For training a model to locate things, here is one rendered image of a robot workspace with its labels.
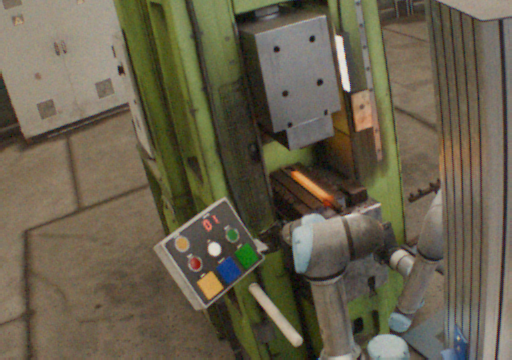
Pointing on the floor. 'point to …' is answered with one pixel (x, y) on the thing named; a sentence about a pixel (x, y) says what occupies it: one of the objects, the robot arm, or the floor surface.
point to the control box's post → (228, 327)
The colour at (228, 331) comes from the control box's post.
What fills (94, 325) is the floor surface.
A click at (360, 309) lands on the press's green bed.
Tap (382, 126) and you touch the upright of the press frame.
